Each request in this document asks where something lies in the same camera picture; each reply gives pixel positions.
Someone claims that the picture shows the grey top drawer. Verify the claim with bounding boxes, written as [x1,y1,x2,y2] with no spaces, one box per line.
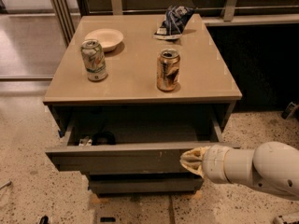
[45,109,241,175]

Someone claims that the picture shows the grey drawer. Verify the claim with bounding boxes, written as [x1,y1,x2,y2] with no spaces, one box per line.
[89,173,204,195]
[45,109,241,175]

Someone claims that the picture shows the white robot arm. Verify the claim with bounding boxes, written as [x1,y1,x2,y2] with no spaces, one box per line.
[180,142,299,201]

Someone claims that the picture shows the grey bottom drawer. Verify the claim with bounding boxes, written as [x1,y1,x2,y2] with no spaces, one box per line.
[89,173,204,195]

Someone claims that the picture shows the grey drawer cabinet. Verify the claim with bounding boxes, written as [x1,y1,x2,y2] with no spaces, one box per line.
[42,13,243,195]

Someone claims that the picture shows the black object in drawer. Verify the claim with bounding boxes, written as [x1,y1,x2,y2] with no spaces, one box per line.
[92,132,116,146]

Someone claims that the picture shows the shiny wrapper in drawer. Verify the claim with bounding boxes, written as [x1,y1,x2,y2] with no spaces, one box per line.
[78,136,93,146]

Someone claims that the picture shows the orange brown soda can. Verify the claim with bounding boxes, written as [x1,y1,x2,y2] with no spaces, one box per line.
[157,49,180,91]

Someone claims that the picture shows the grey device on floor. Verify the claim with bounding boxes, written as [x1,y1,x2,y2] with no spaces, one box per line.
[273,213,299,224]

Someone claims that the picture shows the green white soda can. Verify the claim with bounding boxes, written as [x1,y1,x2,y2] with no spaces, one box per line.
[80,39,107,81]

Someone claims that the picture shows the blue white sneaker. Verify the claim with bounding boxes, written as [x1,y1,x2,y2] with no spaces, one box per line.
[153,6,194,40]

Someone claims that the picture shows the white bowl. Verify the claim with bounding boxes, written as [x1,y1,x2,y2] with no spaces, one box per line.
[85,29,123,52]

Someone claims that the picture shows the black object on floor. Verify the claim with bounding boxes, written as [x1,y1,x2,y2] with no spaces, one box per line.
[38,216,49,224]

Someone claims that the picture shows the metal rod on floor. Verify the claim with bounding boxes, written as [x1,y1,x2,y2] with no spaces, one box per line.
[0,180,12,189]

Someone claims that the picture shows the dark object by wall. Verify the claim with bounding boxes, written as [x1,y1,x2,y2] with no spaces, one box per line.
[281,102,299,119]

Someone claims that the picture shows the metal railing frame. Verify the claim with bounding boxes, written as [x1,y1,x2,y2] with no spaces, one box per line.
[50,0,299,41]

